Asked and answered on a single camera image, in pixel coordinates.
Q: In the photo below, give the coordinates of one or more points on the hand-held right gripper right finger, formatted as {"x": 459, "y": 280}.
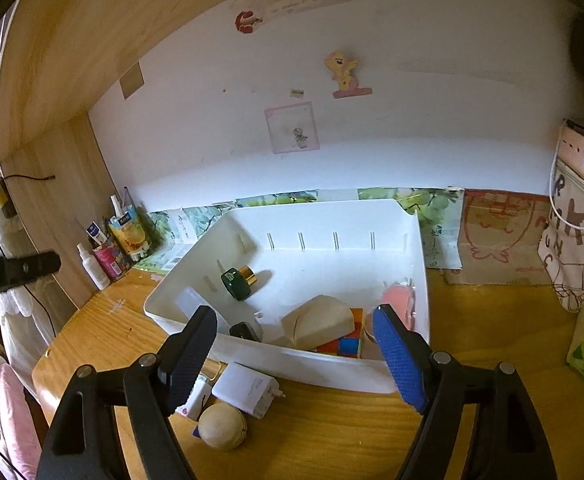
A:
{"x": 397, "y": 360}

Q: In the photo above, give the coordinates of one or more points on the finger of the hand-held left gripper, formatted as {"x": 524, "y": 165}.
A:
{"x": 21, "y": 269}

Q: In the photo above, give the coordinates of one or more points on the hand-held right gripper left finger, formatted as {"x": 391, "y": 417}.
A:
{"x": 191, "y": 355}

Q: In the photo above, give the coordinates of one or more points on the pink heart-shaped case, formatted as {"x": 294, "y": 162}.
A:
{"x": 397, "y": 302}

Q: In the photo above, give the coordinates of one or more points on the white power adapter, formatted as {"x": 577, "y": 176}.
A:
{"x": 244, "y": 387}

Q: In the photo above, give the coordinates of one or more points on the cream round case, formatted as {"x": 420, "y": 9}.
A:
{"x": 221, "y": 427}

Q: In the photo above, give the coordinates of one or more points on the green bottle with gold cap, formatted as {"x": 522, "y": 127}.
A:
{"x": 237, "y": 285}

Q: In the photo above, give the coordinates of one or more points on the cream wedge-shaped box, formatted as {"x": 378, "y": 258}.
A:
{"x": 317, "y": 322}

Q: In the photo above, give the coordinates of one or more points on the white plastic storage box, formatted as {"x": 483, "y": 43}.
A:
{"x": 322, "y": 270}

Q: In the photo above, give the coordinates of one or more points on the multicolour puzzle cube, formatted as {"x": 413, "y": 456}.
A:
{"x": 349, "y": 347}

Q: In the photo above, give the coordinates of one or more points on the white lace curtain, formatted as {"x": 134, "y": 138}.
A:
{"x": 21, "y": 320}

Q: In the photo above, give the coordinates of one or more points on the white spray bottle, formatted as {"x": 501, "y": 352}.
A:
{"x": 94, "y": 270}

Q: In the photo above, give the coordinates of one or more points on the white tube with blue cap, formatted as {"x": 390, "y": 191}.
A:
{"x": 96, "y": 237}

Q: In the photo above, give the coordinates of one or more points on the pink can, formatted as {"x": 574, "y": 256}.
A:
{"x": 111, "y": 262}

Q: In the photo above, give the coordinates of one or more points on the slim clear spray bottle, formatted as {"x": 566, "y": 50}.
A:
{"x": 116, "y": 207}

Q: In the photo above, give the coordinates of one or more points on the white leaflet with barcode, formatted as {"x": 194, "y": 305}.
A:
{"x": 179, "y": 240}

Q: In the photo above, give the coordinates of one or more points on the pink cloth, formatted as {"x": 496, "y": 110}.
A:
{"x": 14, "y": 410}

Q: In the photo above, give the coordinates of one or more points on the grape-print paper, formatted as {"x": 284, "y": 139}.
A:
{"x": 437, "y": 210}

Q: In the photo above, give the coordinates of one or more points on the cardboard with red drawing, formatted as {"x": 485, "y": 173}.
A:
{"x": 497, "y": 240}

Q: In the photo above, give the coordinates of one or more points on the letter-print fabric bag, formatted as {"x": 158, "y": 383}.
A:
{"x": 572, "y": 260}

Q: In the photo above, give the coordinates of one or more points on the small square mirror tile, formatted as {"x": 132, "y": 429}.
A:
{"x": 131, "y": 80}

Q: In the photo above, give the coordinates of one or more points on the wooden desk hutch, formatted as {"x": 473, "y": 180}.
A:
{"x": 71, "y": 50}

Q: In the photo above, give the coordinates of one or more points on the pink square wall sticker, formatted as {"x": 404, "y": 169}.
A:
{"x": 292, "y": 127}

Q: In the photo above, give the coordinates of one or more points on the yellow pony wall sticker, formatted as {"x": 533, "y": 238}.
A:
{"x": 344, "y": 70}

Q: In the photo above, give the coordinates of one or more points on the red wall sticker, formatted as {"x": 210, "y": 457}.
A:
{"x": 246, "y": 21}

